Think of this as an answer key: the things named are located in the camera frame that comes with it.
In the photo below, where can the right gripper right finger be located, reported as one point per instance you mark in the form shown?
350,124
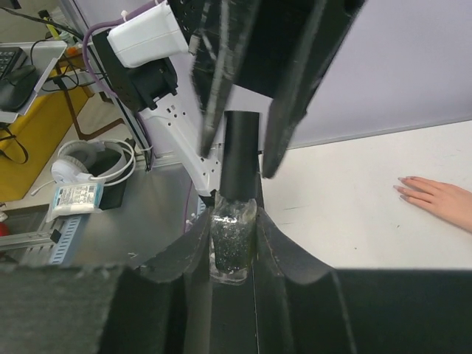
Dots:
306,306

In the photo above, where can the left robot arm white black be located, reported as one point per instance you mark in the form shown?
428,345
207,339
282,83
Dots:
148,56

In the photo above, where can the yellow box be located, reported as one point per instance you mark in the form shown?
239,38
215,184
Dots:
29,143

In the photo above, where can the tissue pack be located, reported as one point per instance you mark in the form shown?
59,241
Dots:
75,199

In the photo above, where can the black nail polish cap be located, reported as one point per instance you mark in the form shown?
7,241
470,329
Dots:
240,150

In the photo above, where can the grey keyboard tray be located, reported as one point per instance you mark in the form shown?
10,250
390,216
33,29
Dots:
43,55

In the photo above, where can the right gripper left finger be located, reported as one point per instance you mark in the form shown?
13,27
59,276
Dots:
106,308

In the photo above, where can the mannequin hand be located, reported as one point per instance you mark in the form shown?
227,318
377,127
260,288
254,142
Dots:
445,201

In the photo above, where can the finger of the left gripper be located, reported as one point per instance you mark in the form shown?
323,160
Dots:
223,35
292,46

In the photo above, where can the glitter nail polish bottle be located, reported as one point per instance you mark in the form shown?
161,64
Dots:
232,240

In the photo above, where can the black computer mouse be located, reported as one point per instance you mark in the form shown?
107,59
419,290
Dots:
17,87

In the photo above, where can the black keyboard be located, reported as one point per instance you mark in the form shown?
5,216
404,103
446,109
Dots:
11,58

